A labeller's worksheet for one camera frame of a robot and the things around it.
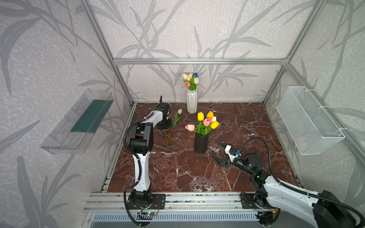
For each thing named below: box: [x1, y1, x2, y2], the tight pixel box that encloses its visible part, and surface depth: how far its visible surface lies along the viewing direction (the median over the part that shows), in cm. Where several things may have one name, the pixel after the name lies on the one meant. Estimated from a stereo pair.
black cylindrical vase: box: [194, 132, 209, 154], surface depth 87 cm
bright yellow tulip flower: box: [210, 121, 220, 130], surface depth 72 cm
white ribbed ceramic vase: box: [186, 88, 198, 114], surface depth 104 cm
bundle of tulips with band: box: [184, 110, 220, 136], surface depth 72 cm
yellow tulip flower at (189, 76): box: [187, 72, 193, 82], surface depth 95 cm
